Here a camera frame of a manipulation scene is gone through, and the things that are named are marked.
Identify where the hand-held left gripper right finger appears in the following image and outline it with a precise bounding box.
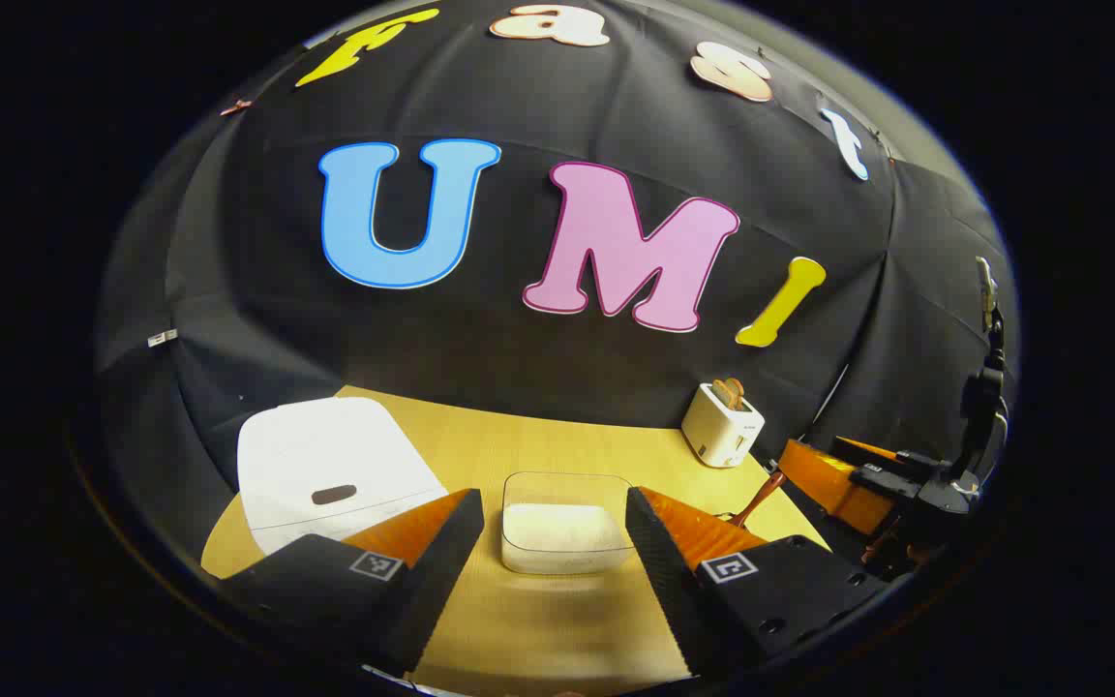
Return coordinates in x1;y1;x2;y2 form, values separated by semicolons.
625;487;892;679

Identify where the clear plastic container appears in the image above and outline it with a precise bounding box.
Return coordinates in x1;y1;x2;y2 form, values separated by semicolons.
501;471;636;576

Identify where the white toaster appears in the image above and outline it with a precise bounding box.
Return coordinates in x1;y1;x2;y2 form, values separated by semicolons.
681;382;766;470

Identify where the brown wooden spoon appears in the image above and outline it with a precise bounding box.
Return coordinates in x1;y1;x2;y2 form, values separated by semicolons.
727;470;787;529

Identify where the white rice cooker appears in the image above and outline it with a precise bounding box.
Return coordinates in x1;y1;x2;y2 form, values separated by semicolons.
237;397;449;556

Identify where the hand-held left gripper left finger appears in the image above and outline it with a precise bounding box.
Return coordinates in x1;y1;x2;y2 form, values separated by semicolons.
224;489;486;679

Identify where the black backdrop cloth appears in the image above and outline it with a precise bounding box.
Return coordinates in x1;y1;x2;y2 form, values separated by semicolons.
98;0;1018;582

